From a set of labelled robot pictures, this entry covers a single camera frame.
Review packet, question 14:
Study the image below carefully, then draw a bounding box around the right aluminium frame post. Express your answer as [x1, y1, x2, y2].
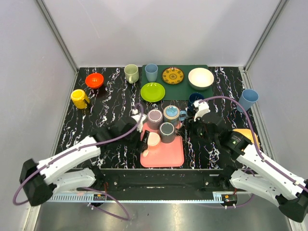
[244, 0, 289, 72]

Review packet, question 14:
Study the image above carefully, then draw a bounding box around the blue cup at right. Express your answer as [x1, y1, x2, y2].
[237, 89, 259, 113]

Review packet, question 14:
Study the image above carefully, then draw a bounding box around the white bowl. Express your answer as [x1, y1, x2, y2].
[188, 67, 214, 90]

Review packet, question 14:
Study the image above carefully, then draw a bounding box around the red bowl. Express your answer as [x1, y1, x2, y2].
[85, 73, 104, 89]

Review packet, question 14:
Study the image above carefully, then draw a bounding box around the pink mug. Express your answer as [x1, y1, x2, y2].
[142, 132, 161, 157]

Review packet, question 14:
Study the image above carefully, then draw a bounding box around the light green mug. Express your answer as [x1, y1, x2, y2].
[124, 64, 139, 84]

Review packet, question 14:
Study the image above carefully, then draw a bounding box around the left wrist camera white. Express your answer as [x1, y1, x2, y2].
[131, 109, 147, 132]

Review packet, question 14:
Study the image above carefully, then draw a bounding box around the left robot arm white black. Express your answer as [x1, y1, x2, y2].
[19, 113, 148, 206]

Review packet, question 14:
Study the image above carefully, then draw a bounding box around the lime green plate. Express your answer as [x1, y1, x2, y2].
[141, 82, 166, 103]

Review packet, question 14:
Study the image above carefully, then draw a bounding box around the blue cup on mat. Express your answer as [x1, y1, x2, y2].
[145, 64, 158, 82]

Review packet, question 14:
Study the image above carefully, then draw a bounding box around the yellow mug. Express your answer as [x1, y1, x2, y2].
[70, 89, 90, 109]

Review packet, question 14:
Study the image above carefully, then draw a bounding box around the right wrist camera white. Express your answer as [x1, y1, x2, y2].
[193, 100, 210, 122]

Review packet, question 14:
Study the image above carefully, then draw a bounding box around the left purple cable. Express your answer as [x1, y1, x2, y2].
[13, 103, 145, 221]

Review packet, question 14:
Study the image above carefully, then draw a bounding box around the light blue mug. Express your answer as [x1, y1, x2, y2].
[163, 105, 187, 127]

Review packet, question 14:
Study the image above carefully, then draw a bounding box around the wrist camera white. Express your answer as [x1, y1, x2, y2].
[131, 109, 147, 132]
[193, 100, 210, 122]

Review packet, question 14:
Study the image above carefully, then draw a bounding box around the aluminium frame post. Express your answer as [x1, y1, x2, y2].
[35, 0, 79, 73]
[244, 0, 289, 72]

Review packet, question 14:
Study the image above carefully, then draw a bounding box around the purple mug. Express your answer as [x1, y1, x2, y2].
[147, 109, 163, 130]

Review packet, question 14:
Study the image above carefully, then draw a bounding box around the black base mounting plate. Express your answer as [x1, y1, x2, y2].
[91, 169, 235, 192]

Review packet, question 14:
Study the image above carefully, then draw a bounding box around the pink tray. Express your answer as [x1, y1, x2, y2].
[141, 123, 184, 167]

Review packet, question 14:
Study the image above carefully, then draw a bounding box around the yellow orange bowl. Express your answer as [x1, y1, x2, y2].
[233, 128, 260, 148]

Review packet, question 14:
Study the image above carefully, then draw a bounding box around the dark green mat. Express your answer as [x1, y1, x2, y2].
[141, 65, 213, 101]

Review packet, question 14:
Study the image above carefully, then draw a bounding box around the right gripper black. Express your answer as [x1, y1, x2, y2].
[177, 112, 218, 144]

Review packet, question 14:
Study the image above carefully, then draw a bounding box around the grey mug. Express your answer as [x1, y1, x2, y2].
[158, 122, 181, 143]

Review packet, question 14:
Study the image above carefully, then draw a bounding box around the yellow patterned plate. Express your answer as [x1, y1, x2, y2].
[162, 67, 184, 85]

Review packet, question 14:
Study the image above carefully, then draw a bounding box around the front aluminium rail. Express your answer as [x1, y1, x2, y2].
[48, 188, 237, 204]

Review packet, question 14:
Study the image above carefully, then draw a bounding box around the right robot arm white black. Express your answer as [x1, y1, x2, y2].
[185, 113, 308, 222]

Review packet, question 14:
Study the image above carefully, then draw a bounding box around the navy blue mug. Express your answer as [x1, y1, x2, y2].
[188, 92, 204, 112]

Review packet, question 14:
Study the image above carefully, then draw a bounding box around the left aluminium frame post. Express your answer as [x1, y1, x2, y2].
[35, 0, 79, 73]

